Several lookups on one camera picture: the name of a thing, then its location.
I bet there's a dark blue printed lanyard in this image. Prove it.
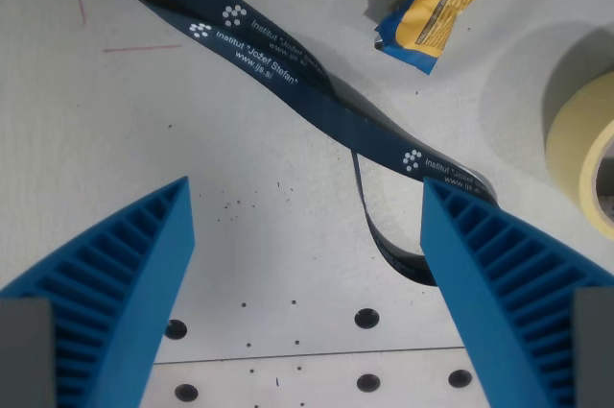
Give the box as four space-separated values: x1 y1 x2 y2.
79 0 503 288

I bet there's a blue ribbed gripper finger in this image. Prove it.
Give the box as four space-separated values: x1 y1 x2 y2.
419 176 614 408
0 176 197 408

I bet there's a beige masking tape roll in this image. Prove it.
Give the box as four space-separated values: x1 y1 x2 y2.
545 69 614 238

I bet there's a blue and yellow snack bag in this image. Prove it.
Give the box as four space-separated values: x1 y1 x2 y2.
373 0 517 77

